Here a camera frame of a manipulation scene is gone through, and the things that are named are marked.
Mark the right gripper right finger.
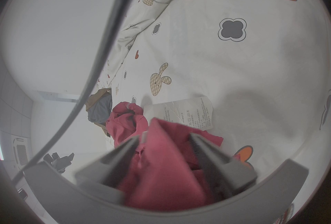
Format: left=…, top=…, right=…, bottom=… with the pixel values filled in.
left=189, top=133, right=258, bottom=195

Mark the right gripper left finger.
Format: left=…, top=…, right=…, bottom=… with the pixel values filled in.
left=74, top=136, right=141, bottom=188

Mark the red shirt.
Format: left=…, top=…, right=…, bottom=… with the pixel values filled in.
left=106, top=101, right=224, bottom=212

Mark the bed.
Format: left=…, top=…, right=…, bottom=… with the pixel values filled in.
left=96, top=0, right=331, bottom=192

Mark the grey garment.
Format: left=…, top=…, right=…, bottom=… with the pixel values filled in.
left=87, top=95, right=113, bottom=123

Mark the brown garment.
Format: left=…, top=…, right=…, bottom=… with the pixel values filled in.
left=85, top=88, right=113, bottom=141

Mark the black cable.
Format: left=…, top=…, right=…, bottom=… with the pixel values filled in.
left=12, top=0, right=152, bottom=188

